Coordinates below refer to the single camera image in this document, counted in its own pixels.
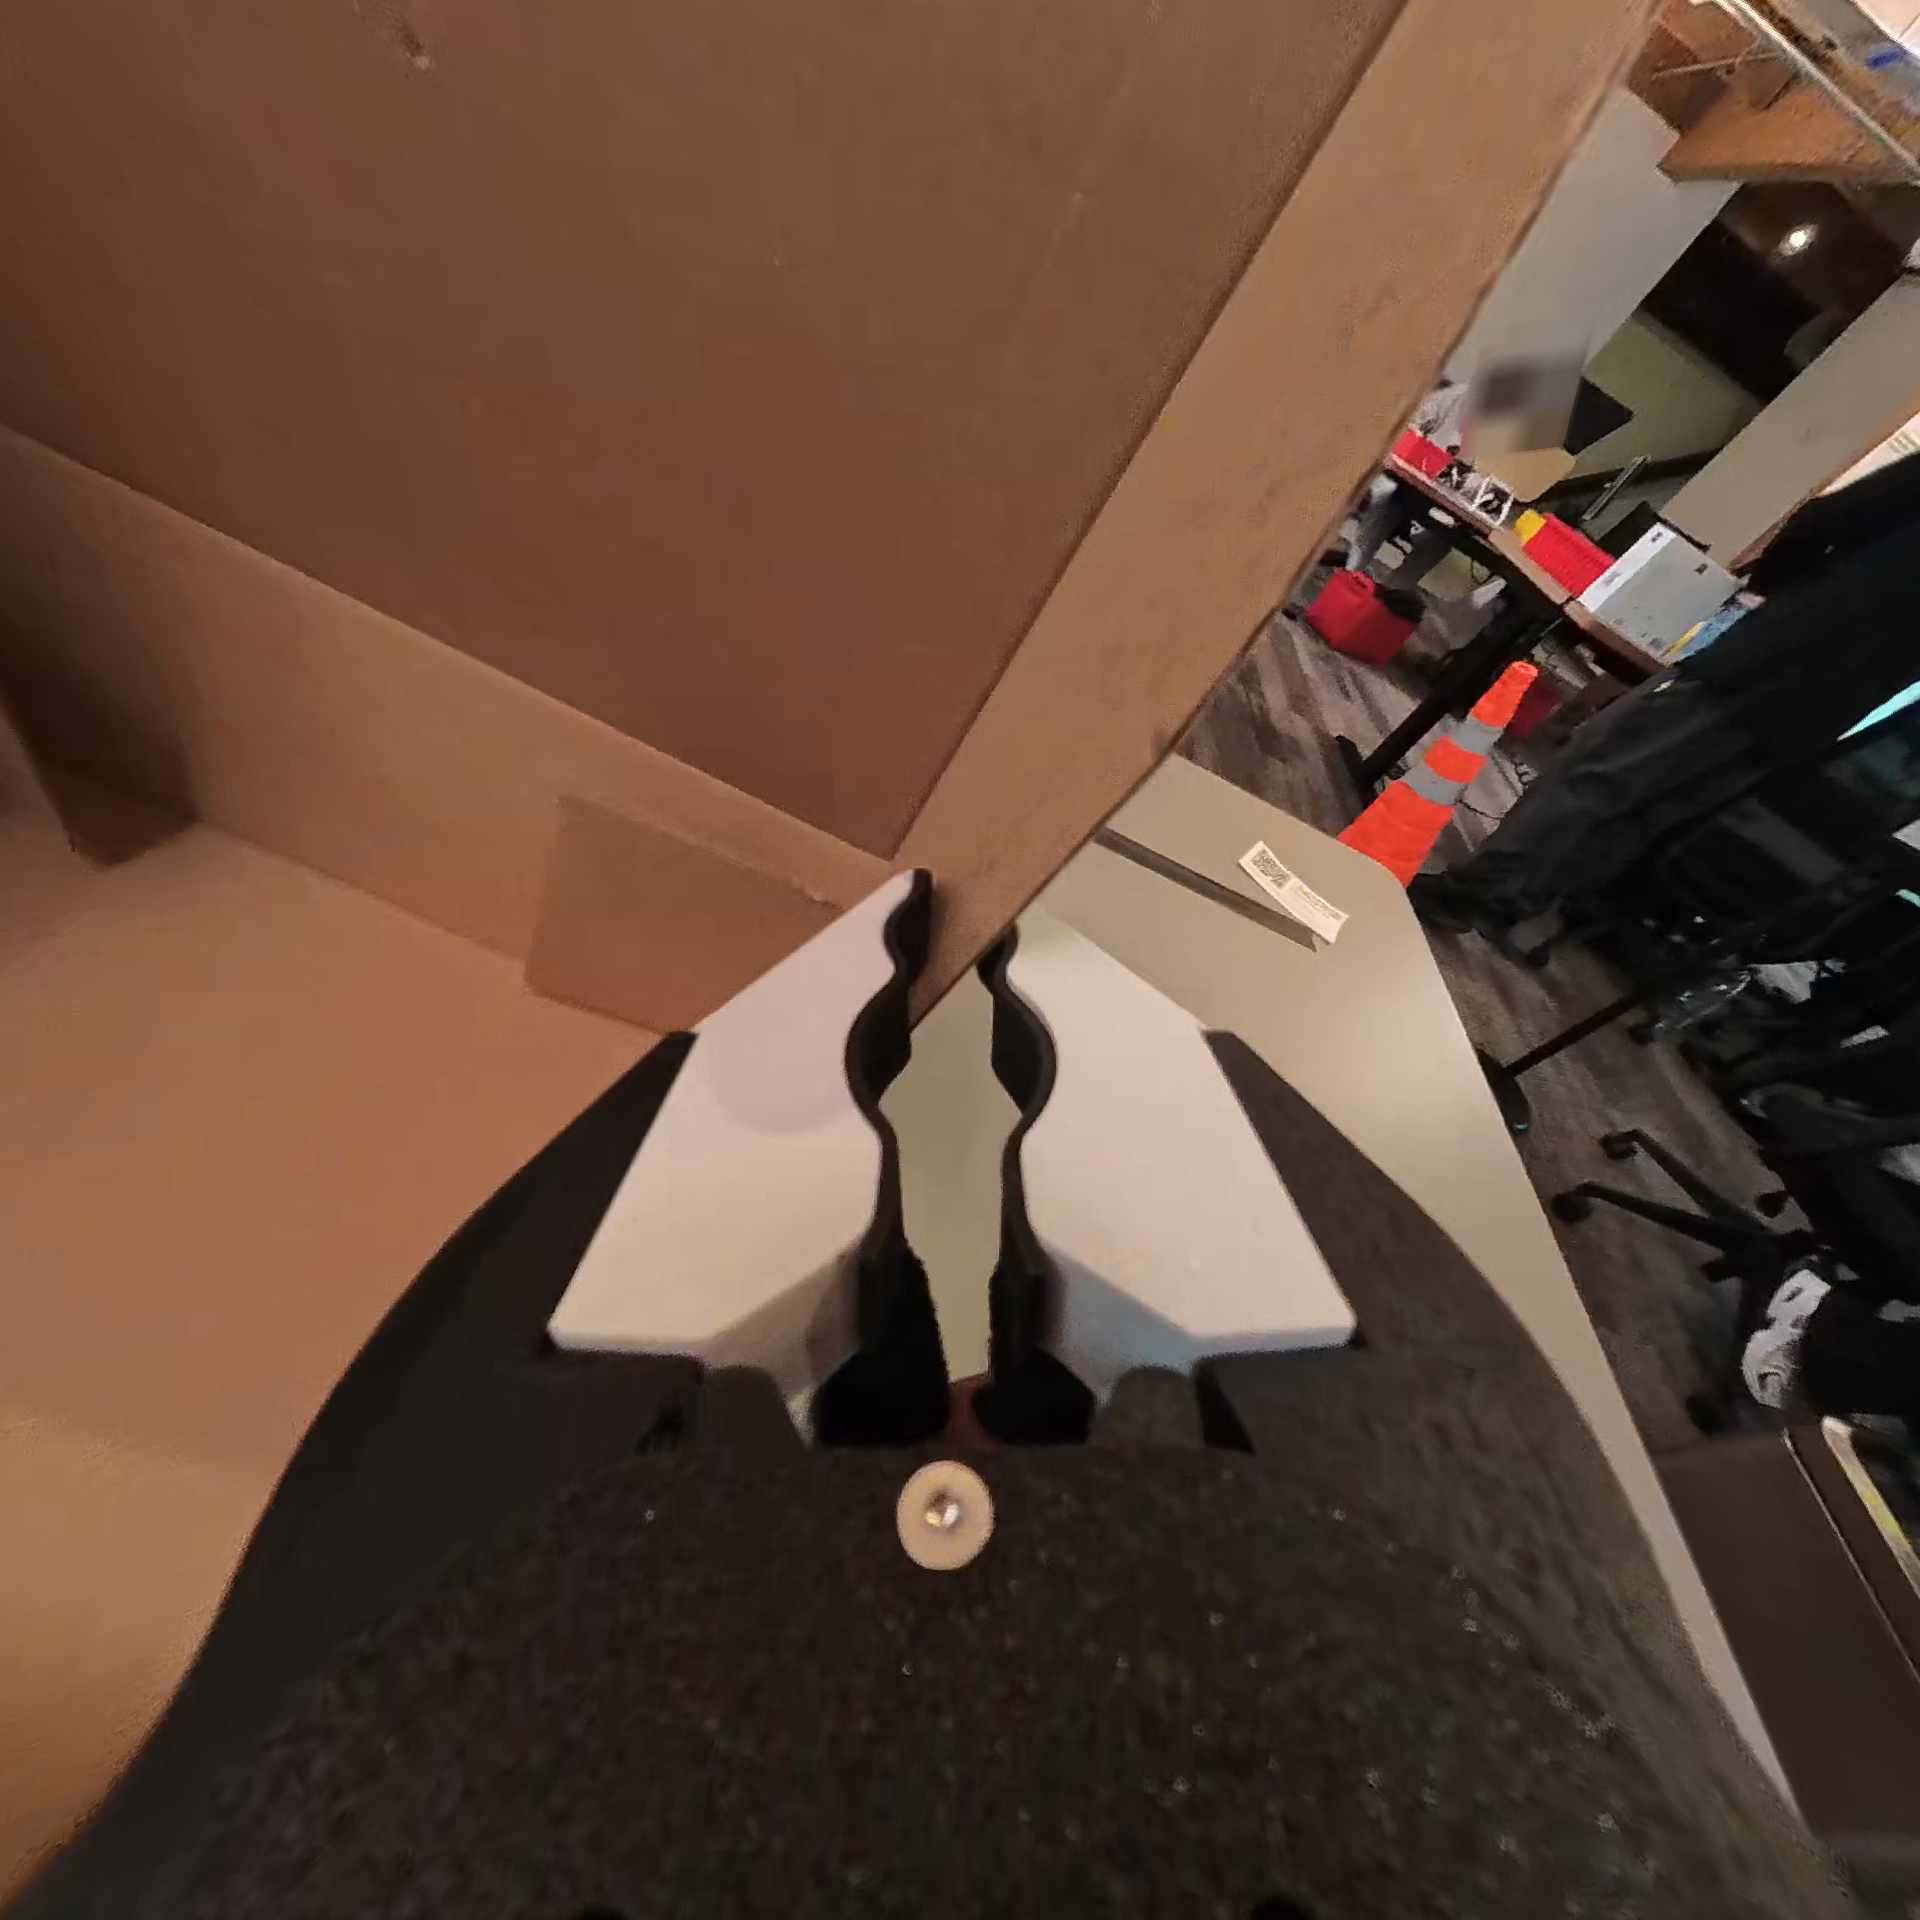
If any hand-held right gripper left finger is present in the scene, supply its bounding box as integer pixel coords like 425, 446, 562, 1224
545, 866, 949, 1444

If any wooden work table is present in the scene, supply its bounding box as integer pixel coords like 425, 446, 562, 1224
1334, 446, 1683, 795

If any white code sticker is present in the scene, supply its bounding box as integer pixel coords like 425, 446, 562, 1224
1239, 840, 1350, 943

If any black office chair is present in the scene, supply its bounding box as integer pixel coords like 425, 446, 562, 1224
1554, 1038, 1920, 1434

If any white carton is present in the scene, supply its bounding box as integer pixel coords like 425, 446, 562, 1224
1575, 521, 1745, 658

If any brown cardboard mailer box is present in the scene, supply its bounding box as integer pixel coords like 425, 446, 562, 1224
0, 0, 1654, 1886

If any red storage bin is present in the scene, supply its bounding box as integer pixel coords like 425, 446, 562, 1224
1511, 511, 1617, 599

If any orange traffic cone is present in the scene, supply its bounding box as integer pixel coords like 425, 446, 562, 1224
1334, 659, 1540, 888

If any red bag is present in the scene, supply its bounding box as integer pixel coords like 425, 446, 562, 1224
1304, 568, 1422, 663

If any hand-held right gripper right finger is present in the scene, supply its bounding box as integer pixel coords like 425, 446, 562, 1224
977, 924, 1358, 1437

